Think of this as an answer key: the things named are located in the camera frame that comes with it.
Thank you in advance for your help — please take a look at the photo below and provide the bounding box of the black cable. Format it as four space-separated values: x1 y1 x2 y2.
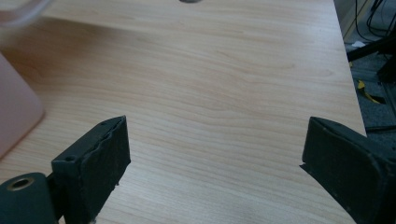
354 0 396 43

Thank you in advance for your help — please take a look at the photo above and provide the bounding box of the black metal stand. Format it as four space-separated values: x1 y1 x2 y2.
346 34 396 84

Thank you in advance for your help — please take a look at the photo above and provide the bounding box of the yellow black tape strip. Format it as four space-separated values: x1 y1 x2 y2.
356 79 387 105

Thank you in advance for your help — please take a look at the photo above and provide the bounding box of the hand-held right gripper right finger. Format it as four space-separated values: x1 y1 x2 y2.
299 116 396 224

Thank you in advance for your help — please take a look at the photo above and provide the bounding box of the pink plastic container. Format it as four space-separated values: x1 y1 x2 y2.
0 52 45 160

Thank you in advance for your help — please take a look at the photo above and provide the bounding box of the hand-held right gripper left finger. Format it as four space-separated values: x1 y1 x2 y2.
50 115 132 224

